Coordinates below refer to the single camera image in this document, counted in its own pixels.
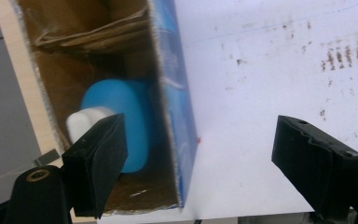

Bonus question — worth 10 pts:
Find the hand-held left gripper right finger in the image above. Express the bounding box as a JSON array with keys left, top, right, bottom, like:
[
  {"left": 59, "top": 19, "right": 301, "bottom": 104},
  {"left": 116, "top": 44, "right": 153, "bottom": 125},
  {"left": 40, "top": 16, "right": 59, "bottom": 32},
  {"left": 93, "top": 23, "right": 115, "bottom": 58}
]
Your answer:
[{"left": 270, "top": 115, "right": 358, "bottom": 219}]

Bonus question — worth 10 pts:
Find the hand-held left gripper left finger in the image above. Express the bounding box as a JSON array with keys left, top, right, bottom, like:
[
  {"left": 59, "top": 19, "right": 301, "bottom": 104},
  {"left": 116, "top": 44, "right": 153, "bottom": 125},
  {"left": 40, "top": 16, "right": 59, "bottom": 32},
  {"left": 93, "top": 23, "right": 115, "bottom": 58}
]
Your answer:
[{"left": 61, "top": 113, "right": 129, "bottom": 219}]

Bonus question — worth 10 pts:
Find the blue cardboard box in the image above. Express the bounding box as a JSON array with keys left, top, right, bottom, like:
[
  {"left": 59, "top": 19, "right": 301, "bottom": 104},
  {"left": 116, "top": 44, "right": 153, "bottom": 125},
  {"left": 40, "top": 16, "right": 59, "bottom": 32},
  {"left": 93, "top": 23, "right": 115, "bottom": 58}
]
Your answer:
[{"left": 11, "top": 0, "right": 200, "bottom": 217}]

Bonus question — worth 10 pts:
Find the grey metal bracket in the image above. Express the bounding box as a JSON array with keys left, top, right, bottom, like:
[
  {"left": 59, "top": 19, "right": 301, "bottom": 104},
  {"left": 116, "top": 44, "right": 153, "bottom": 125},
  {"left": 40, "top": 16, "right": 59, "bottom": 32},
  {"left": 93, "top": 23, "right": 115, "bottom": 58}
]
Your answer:
[{"left": 33, "top": 147, "right": 61, "bottom": 168}]

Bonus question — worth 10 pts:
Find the blue bottle with white cap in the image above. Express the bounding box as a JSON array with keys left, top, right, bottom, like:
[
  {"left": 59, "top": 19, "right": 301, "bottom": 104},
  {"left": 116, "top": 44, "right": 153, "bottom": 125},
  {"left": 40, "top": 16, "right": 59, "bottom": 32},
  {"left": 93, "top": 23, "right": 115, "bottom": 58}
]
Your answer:
[{"left": 65, "top": 77, "right": 157, "bottom": 175}]

